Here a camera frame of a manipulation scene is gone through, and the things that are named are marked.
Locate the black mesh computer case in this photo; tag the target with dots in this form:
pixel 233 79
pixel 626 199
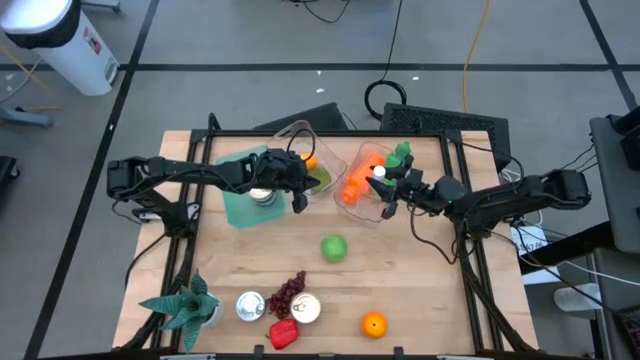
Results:
pixel 440 120

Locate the clear white-capped water bottle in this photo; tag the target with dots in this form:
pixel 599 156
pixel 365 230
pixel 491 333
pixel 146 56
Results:
pixel 379 172

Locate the green plastic bottle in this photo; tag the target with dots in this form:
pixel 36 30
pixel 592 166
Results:
pixel 397 155

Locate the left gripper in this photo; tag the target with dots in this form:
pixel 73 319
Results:
pixel 275 170

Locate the white plant pot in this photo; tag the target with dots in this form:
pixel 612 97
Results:
pixel 216 315

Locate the white trash bin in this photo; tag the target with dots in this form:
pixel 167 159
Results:
pixel 75 55

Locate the clear plastic bin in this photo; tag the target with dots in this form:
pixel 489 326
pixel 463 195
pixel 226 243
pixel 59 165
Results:
pixel 360 212
pixel 332 165

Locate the black floor equipment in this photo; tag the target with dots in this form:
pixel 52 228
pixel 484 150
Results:
pixel 6 170

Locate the olive green toy pear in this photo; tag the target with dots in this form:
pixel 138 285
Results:
pixel 324 177

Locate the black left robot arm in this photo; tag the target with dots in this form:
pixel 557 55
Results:
pixel 200 172

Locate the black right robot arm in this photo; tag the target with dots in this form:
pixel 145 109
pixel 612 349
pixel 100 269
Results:
pixel 500 200

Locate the black beam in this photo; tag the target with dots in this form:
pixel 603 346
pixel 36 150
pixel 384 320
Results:
pixel 570 247

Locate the dark red toy grapes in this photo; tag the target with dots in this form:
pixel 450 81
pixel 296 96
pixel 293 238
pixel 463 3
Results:
pixel 285 300

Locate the white label sheet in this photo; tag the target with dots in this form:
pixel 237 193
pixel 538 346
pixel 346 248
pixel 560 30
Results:
pixel 532 244

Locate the bright green toy apple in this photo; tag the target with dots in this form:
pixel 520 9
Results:
pixel 334 248

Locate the grey cabinet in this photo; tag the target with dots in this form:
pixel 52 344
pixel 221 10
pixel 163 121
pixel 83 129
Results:
pixel 612 200

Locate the light grey chair foot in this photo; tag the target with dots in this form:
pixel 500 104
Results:
pixel 575 298

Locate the grey power strip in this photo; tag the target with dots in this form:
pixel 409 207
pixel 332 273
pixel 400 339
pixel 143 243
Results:
pixel 27 118

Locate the black device on cabinet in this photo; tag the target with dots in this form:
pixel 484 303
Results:
pixel 632 150

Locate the orange plastic bottle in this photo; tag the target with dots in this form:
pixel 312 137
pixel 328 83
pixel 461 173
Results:
pixel 357 185

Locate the red toy bell pepper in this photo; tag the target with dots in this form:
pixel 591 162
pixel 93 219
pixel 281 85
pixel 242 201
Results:
pixel 283 334

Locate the yellow toy mango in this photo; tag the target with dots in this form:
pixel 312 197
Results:
pixel 311 161

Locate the teal translucent plastic tray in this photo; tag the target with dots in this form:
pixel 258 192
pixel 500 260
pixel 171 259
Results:
pixel 250 215

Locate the teal artificial plant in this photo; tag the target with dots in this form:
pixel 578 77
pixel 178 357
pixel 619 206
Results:
pixel 187 307

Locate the cream lid tin can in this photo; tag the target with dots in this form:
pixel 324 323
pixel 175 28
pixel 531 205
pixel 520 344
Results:
pixel 305 307
pixel 261 194

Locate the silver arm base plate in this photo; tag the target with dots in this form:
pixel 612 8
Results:
pixel 145 216

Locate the toy orange fruit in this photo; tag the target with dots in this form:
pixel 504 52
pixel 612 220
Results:
pixel 374 325

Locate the black flat panel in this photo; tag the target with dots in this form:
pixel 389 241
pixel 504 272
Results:
pixel 310 120

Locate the black aluminium table frame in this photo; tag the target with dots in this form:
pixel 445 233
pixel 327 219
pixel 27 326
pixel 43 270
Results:
pixel 250 134

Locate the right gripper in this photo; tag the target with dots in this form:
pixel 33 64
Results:
pixel 412 192

